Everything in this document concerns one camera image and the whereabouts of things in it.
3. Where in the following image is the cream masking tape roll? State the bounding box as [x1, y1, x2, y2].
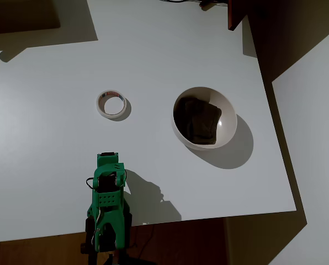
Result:
[95, 89, 127, 120]

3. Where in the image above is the dark folded cloth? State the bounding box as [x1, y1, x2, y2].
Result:
[175, 96, 222, 146]

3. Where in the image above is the beige round bowl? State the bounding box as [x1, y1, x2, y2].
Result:
[172, 86, 238, 150]

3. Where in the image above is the dark rectangular object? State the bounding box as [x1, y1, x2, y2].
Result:
[0, 0, 61, 35]

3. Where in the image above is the red-brown wooden board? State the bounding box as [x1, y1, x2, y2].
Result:
[227, 0, 250, 31]

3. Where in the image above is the black cable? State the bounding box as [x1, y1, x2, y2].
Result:
[158, 0, 229, 8]

